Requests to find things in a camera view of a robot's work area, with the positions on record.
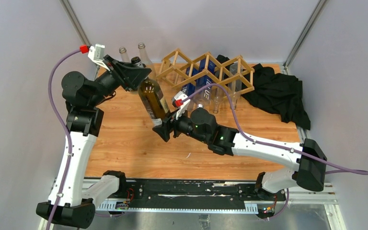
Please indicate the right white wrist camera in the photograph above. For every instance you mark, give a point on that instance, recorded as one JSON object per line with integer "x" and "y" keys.
{"x": 181, "y": 102}

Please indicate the dark green wine bottle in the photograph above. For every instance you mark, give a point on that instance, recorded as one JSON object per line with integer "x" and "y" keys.
{"x": 153, "y": 99}

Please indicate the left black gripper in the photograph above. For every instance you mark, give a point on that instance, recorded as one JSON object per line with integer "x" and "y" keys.
{"x": 129, "y": 77}

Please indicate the wooden wine rack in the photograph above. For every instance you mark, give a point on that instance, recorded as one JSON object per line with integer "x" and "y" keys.
{"x": 177, "y": 70}

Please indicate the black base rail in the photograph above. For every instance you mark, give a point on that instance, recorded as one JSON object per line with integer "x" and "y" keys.
{"x": 172, "y": 195}

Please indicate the clear square glass bottle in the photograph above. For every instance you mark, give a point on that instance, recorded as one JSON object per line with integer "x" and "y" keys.
{"x": 234, "y": 90}

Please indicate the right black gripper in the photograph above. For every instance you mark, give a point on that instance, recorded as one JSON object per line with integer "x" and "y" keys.
{"x": 163, "y": 130}

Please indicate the black cloth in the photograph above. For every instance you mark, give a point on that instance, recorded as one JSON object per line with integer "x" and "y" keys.
{"x": 280, "y": 94}

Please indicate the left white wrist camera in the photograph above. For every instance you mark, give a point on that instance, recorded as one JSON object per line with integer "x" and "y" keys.
{"x": 96, "y": 55}

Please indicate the clear wine bottle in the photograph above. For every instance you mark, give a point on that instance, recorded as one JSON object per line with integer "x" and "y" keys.
{"x": 125, "y": 57}
{"x": 146, "y": 60}

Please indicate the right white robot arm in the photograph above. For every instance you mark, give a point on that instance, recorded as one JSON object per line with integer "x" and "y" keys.
{"x": 304, "y": 163}

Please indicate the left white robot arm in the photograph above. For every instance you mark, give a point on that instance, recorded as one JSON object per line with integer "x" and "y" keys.
{"x": 68, "y": 204}

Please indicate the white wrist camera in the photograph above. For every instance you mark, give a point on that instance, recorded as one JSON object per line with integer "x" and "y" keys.
{"x": 96, "y": 55}
{"x": 181, "y": 102}

